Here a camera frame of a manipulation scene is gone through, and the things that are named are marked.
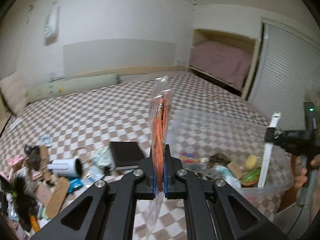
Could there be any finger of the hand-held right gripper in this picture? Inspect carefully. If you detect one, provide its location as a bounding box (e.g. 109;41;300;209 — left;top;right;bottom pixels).
265;127;295;146

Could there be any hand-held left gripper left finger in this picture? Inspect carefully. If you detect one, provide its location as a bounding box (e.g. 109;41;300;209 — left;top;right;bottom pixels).
30;146;158;240

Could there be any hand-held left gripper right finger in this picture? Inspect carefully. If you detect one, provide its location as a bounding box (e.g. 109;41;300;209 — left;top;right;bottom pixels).
164;144;290;240

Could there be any white smartwatch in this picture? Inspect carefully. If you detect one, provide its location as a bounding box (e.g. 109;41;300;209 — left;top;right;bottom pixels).
257;111;282;188

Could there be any clear bag of orange cord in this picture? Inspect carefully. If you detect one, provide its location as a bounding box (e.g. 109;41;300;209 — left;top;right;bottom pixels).
144;76;173;239

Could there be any clear plastic container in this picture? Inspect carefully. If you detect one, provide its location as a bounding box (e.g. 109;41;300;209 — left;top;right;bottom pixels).
170;110;294;214

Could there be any person's right hand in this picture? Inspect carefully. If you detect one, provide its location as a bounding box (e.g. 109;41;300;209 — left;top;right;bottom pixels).
292;154;320;190

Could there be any black box with white side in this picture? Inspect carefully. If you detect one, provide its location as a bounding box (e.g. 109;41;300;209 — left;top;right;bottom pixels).
109;141;145;172

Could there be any burger toy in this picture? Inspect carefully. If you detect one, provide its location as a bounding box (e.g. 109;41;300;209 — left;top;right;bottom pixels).
240;154;262;188

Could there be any floral pouch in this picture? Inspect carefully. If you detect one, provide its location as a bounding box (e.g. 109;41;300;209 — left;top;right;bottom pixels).
92;146;112;168

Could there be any light blue tissue pack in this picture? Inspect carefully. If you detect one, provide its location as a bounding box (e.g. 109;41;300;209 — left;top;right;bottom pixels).
216;166;242;188

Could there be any white and blue sachet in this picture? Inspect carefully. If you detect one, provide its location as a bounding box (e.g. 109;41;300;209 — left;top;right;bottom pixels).
81;167;100;188

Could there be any white slatted sliding door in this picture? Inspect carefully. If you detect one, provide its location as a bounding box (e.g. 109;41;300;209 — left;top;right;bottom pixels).
247;17;320;130

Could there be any blue snack packet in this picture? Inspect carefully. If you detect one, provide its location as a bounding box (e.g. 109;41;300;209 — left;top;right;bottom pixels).
67;177;83;193

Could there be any checkered bed sheet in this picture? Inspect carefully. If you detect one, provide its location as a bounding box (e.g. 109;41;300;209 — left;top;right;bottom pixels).
0;74;285;240

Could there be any pink bedding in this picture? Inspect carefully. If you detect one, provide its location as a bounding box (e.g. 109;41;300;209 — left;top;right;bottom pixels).
189;41;253;92

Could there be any white cylindrical device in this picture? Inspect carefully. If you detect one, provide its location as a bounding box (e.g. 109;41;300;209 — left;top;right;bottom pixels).
47;158;82;178

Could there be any pink compact case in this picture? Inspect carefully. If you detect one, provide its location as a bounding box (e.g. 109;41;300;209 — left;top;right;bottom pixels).
35;184;52;207

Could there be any small grey sachet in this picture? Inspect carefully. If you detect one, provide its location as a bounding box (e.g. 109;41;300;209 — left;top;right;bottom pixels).
40;134;52;147

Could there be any green bolster pillow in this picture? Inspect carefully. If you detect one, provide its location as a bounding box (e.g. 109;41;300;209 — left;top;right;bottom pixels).
26;74;123;103

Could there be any orange tube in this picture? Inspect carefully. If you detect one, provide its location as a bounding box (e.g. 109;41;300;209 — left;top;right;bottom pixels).
29;214;40;233

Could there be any grey headboard panel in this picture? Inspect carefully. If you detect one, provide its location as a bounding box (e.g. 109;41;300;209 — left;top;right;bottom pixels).
62;39;178;77

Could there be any black feather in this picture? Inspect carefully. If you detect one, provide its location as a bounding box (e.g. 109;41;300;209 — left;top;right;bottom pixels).
0;176;38;228

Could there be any pink hand-shaped holder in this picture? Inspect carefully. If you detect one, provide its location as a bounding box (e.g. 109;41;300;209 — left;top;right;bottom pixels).
6;156;25;167

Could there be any white paper slip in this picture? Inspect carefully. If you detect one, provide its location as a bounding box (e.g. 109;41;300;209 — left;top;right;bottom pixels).
11;117;23;130

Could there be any white fluffy pillow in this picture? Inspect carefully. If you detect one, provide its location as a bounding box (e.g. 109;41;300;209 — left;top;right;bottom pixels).
0;71;27;115

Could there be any hanging white paper bag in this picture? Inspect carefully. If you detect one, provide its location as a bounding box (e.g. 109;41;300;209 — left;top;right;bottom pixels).
44;4;62;39

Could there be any wooden alcove frame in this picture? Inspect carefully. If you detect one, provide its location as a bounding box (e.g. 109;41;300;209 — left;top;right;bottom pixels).
191;28;259;100

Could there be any thin wire hoop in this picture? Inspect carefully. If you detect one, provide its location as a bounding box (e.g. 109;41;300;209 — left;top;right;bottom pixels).
73;146;88;159

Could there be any cardboard tube with hair ties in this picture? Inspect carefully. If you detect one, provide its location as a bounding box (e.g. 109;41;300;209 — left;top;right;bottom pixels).
37;146;59;185

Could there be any wooden bed frame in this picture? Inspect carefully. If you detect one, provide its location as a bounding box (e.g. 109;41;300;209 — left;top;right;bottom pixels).
71;66;188;79

